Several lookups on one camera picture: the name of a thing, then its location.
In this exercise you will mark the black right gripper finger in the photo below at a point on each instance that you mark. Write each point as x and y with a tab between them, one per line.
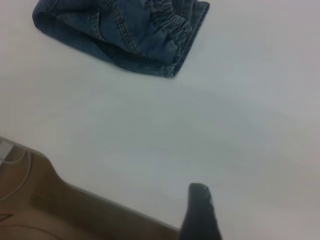
200	217

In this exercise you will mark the blue denim jeans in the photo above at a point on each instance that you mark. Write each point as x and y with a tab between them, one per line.
125	37

